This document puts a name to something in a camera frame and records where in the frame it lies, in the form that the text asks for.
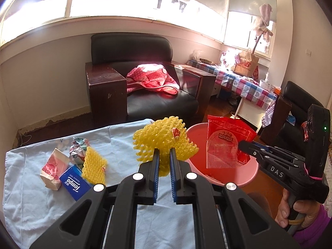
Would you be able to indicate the blue tissue packet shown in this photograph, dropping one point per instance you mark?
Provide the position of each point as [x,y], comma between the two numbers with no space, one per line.
[74,181]

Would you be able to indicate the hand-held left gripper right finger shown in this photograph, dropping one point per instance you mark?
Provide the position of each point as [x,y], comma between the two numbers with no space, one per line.
[173,176]

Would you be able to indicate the person's right hand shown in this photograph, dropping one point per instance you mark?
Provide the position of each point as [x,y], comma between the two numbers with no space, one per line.
[282,207]

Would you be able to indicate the window with white frame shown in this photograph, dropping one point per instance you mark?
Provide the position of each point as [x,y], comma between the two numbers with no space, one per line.
[103,5]

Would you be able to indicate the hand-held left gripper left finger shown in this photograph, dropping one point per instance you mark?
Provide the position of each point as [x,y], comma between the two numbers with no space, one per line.
[155,176]

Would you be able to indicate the red polka dot cloth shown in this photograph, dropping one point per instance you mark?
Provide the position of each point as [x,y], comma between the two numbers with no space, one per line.
[153,77]

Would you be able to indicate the frilly checkered cloth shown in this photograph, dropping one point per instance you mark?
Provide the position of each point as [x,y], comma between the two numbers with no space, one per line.
[228,59]

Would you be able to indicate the light blue floral cloth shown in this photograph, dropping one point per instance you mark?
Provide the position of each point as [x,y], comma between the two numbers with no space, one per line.
[31,212]

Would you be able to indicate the small yellow foam net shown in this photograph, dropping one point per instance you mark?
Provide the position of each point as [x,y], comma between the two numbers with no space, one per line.
[94,166]

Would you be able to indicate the crumpled foil wrapper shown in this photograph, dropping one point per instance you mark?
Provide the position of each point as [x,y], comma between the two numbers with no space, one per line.
[79,145]

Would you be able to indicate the brown paper shopping bag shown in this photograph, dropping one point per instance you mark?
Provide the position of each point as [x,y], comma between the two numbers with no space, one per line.
[246,63]

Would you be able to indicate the pink cloth on stand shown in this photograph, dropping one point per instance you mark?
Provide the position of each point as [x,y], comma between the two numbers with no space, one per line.
[265,13]

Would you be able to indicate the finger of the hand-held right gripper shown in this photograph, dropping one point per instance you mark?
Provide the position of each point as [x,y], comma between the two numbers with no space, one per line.
[269,149]
[259,154]

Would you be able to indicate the red patterned paper cup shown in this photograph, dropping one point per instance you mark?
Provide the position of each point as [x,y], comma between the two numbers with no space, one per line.
[54,166]

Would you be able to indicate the black armchair with wooden arms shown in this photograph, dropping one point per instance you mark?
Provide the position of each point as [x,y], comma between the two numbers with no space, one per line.
[129,46]
[298,96]

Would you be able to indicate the large yellow foam net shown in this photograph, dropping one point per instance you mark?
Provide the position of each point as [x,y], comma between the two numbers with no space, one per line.
[160,134]

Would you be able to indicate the table with checkered tablecloth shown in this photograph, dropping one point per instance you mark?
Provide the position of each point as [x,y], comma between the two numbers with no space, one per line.
[246,85]

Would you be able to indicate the colourful crumpled packet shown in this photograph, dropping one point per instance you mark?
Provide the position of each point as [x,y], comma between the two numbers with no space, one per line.
[305,132]

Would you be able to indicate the pink plastic basin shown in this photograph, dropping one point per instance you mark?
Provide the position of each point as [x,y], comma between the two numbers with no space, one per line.
[197,137]

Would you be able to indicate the red snack packet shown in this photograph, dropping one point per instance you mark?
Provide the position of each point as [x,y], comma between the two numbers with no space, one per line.
[223,134]

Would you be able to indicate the person's right forearm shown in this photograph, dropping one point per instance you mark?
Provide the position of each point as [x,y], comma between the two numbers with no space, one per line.
[319,233]

